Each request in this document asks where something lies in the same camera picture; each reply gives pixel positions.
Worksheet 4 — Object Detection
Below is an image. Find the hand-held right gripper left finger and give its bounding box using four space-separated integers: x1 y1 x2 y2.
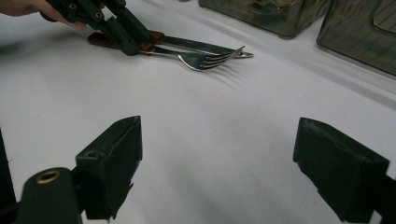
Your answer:
76 115 144 222

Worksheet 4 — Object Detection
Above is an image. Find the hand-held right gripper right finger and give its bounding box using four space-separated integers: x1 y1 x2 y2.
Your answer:
292 117 390 224

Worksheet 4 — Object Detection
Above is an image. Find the wooden-handled fork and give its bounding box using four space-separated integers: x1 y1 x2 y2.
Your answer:
87 32 246 72

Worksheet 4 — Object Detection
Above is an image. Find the smoky transparent plastic bin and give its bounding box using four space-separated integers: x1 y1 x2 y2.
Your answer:
317 0 396 77
198 0 331 39

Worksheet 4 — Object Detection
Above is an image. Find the wooden-handled knife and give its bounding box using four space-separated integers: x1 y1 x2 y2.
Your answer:
148 29 255 60

